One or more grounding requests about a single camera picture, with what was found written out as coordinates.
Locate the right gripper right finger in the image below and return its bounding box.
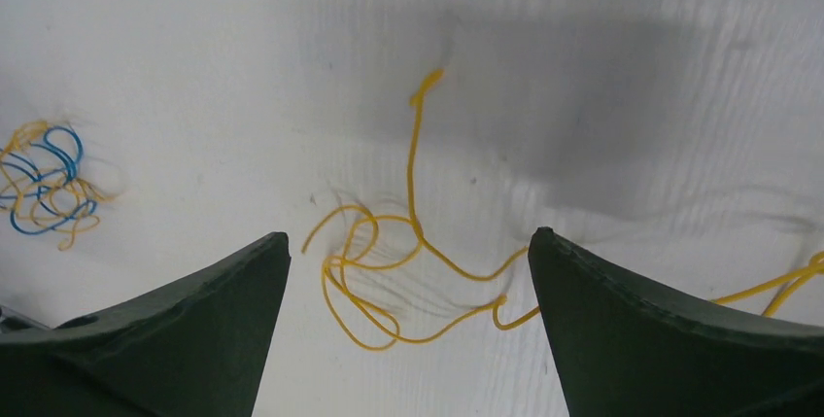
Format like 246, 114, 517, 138
528, 227, 823, 416

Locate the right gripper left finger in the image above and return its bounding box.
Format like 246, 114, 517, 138
1, 232, 291, 416

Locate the blue yellow wire bundle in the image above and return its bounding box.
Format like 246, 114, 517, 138
0, 119, 120, 253

